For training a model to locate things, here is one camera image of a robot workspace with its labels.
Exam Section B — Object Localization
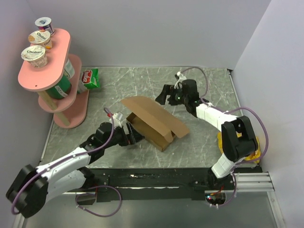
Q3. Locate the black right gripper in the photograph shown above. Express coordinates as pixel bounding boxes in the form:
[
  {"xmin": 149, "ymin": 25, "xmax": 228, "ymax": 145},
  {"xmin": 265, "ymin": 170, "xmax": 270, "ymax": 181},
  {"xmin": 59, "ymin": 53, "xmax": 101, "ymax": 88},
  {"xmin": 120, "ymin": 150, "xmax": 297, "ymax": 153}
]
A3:
[{"xmin": 155, "ymin": 84, "xmax": 189, "ymax": 105}]

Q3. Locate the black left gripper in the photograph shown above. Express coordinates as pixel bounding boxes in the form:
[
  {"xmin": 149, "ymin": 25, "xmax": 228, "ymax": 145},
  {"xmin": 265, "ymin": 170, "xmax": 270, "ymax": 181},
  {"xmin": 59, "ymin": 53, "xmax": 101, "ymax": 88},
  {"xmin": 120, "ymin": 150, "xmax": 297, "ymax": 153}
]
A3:
[{"xmin": 103, "ymin": 121, "xmax": 144, "ymax": 149}]

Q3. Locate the brown cardboard paper box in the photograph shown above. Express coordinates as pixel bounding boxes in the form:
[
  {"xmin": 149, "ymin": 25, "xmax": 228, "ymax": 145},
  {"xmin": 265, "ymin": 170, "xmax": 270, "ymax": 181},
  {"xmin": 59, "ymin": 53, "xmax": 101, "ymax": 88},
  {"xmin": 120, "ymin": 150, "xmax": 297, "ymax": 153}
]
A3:
[{"xmin": 121, "ymin": 96, "xmax": 190, "ymax": 152}]

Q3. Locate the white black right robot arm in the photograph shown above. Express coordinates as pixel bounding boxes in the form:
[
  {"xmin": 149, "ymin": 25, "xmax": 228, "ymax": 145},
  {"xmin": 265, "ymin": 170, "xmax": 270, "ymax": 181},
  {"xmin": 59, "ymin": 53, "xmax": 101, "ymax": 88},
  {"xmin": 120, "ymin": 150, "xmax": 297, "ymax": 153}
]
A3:
[{"xmin": 155, "ymin": 79, "xmax": 258, "ymax": 190}]

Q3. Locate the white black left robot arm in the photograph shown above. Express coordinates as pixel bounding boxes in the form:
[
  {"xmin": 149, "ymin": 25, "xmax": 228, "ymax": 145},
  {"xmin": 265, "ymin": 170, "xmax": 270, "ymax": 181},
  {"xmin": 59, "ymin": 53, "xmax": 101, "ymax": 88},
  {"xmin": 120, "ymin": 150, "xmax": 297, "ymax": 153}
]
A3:
[{"xmin": 6, "ymin": 122, "xmax": 144, "ymax": 218}]

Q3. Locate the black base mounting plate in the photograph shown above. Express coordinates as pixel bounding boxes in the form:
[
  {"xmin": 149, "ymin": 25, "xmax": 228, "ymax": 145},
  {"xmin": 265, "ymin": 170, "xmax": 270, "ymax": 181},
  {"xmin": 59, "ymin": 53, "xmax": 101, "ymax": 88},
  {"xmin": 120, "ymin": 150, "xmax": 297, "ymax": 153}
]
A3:
[{"xmin": 72, "ymin": 168, "xmax": 234, "ymax": 202}]

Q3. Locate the pink tiered wooden shelf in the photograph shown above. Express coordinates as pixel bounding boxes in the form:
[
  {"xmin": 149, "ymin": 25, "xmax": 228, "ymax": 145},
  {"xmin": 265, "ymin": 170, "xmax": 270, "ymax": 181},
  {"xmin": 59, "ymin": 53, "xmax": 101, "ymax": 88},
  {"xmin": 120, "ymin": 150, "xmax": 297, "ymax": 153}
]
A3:
[{"xmin": 18, "ymin": 28, "xmax": 90, "ymax": 128}]

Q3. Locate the green red snack bag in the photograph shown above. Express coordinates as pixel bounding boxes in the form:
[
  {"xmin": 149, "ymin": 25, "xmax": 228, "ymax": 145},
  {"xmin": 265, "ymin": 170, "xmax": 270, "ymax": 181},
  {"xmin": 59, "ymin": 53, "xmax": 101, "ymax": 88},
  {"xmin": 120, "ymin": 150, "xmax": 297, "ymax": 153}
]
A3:
[{"xmin": 77, "ymin": 68, "xmax": 100, "ymax": 94}]

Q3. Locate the green cylindrical can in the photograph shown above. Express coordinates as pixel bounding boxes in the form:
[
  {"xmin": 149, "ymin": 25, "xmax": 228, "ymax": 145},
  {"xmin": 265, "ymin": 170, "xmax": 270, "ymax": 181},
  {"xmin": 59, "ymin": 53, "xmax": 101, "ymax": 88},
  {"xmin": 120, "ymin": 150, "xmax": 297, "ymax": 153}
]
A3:
[{"xmin": 46, "ymin": 76, "xmax": 72, "ymax": 99}]

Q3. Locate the white green label container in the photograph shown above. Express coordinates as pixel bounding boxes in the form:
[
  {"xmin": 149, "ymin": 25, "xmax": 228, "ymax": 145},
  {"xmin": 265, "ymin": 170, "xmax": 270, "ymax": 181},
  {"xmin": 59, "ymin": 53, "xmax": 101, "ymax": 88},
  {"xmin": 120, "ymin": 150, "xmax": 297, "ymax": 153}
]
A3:
[{"xmin": 63, "ymin": 58, "xmax": 75, "ymax": 79}]

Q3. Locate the small electronics board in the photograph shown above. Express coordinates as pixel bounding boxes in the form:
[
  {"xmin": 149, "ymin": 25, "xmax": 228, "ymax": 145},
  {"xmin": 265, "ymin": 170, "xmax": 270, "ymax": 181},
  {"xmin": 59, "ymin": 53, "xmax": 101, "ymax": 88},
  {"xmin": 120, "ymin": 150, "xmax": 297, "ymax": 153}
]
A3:
[{"xmin": 205, "ymin": 193, "xmax": 226, "ymax": 205}]

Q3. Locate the yellow Lays chips bag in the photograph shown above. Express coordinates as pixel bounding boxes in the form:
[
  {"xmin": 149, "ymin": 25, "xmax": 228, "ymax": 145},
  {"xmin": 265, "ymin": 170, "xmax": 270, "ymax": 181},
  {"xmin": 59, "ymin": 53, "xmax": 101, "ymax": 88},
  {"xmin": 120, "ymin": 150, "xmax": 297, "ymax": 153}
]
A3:
[{"xmin": 217, "ymin": 132, "xmax": 261, "ymax": 161}]

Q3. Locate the white Chobani yogurt cup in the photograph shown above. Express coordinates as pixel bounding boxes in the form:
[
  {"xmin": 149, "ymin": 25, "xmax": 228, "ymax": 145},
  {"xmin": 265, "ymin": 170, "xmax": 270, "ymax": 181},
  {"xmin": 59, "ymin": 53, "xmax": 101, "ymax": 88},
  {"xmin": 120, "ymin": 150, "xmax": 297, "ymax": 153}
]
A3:
[{"xmin": 21, "ymin": 45, "xmax": 48, "ymax": 68}]

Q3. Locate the orange Chobani yogurt cup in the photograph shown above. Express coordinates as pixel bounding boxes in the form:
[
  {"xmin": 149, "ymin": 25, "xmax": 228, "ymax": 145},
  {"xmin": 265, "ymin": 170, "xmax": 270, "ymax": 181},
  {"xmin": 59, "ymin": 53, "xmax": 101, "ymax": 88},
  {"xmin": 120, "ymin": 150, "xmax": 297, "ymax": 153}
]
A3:
[{"xmin": 28, "ymin": 30, "xmax": 53, "ymax": 50}]

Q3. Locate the blue white yogurt cup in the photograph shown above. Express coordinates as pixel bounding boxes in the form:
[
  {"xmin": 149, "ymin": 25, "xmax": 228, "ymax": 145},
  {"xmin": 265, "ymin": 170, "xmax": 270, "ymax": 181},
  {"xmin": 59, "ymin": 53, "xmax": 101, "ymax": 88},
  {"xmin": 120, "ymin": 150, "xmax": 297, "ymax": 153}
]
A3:
[{"xmin": 35, "ymin": 17, "xmax": 55, "ymax": 35}]

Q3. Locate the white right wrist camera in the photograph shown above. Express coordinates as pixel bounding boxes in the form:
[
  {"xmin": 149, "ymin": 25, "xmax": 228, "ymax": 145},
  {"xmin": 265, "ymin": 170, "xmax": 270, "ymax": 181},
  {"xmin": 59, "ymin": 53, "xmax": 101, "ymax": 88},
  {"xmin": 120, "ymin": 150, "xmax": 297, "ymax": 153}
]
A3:
[{"xmin": 174, "ymin": 71, "xmax": 187, "ymax": 89}]

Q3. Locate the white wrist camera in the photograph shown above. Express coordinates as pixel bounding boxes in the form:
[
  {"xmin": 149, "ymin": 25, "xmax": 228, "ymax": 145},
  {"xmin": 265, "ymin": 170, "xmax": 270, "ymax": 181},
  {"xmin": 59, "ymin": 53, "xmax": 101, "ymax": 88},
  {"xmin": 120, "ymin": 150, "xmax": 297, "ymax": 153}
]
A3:
[
  {"xmin": 174, "ymin": 71, "xmax": 187, "ymax": 89},
  {"xmin": 107, "ymin": 112, "xmax": 123, "ymax": 127}
]

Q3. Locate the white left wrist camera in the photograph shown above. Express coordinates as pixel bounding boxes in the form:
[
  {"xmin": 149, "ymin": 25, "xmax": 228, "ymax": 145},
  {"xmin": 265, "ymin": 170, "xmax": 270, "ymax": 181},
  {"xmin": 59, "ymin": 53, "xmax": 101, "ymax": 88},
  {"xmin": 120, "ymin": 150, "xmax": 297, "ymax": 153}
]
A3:
[{"xmin": 107, "ymin": 112, "xmax": 123, "ymax": 127}]

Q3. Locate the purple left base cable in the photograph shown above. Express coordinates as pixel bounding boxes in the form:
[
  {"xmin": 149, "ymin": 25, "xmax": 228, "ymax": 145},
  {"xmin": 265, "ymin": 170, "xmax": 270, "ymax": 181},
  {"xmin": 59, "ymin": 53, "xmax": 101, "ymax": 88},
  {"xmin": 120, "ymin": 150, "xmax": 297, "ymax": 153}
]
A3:
[{"xmin": 75, "ymin": 185, "xmax": 122, "ymax": 216}]

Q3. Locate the aluminium frame rail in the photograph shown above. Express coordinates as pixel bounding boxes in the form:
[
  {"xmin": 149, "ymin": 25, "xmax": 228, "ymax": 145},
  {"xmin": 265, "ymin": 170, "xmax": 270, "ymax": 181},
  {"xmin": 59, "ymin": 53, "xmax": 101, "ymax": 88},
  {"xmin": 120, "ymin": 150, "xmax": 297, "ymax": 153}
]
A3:
[{"xmin": 236, "ymin": 172, "xmax": 275, "ymax": 192}]

